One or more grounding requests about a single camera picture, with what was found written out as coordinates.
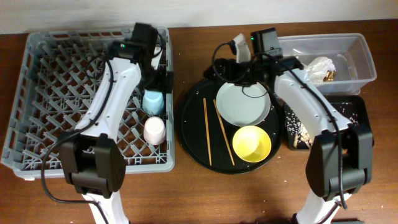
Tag blue plastic cup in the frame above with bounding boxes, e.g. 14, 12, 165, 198
142, 90, 164, 116

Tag grey round plate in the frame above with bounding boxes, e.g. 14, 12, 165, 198
216, 83, 271, 126

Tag pink plastic cup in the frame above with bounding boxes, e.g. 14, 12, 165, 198
144, 116, 166, 145

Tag wooden chopstick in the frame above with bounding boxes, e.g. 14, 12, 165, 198
203, 98, 212, 166
213, 99, 235, 166

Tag white paper napkin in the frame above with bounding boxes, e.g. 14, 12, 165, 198
305, 57, 336, 83

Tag yellow bowl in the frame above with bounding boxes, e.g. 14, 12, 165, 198
232, 126, 272, 163

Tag food scraps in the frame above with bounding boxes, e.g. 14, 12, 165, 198
284, 103, 359, 150

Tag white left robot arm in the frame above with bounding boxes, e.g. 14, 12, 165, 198
55, 23, 174, 223

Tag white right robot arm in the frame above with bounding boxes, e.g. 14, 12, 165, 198
203, 28, 374, 223

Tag grey dishwasher rack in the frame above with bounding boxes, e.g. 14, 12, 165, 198
1, 27, 175, 180

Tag gold foil wrapper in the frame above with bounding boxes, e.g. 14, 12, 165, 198
323, 70, 336, 82

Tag round black tray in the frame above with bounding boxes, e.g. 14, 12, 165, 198
175, 80, 285, 174

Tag clear plastic bin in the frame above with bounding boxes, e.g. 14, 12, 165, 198
279, 33, 377, 95

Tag black rectangular tray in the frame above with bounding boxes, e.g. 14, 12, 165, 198
284, 95, 370, 151

